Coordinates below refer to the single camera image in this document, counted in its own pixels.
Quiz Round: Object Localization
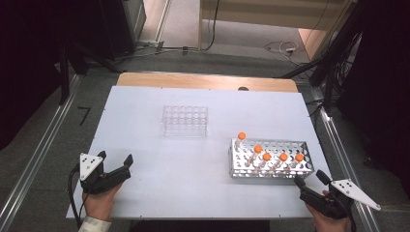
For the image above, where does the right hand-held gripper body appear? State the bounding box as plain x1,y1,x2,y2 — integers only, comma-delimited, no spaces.
299,178,382,221

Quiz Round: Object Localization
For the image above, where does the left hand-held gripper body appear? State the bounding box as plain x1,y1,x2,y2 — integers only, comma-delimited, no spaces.
78,152,132,195

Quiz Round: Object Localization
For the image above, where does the perforated metal tube rack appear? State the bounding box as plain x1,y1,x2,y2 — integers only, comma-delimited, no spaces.
227,137,315,180

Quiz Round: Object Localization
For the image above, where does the clear plastic tube rack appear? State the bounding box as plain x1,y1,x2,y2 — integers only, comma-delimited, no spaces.
161,104,209,138

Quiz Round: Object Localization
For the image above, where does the person's right hand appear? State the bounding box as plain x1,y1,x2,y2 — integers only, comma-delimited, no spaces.
305,203,353,232

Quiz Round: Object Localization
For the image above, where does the person's left hand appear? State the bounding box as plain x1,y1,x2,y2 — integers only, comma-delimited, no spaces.
81,183,124,222

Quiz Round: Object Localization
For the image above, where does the white table board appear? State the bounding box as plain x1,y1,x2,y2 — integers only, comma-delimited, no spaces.
66,85,346,220

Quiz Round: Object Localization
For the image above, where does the black metal stand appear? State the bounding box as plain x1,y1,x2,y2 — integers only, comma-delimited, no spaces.
57,42,124,105

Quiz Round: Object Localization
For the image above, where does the wooden table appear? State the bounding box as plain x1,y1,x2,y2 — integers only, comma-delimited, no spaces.
115,72,299,94

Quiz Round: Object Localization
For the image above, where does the dark curtain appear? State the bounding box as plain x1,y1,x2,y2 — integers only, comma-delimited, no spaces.
0,0,67,151

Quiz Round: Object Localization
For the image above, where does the black tripod stand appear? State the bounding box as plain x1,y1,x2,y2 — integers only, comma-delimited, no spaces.
279,0,368,114

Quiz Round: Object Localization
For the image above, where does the dark cabinet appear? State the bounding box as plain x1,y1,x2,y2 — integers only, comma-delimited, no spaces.
96,0,148,61

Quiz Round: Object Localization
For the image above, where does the beige wooden cabinet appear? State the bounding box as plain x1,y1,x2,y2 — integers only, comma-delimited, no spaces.
197,0,359,61

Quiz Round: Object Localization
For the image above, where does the aluminium floor rail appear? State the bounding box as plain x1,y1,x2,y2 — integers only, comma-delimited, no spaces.
0,74,81,232
310,86,381,232

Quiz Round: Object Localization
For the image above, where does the left hand-held gripper cable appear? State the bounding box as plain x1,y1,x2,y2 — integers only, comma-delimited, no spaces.
67,163,90,230

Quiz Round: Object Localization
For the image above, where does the white floor cable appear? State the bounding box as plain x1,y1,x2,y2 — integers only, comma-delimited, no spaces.
264,40,302,66

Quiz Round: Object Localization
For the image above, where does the black floor cable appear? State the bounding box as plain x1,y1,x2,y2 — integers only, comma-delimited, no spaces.
161,0,221,54

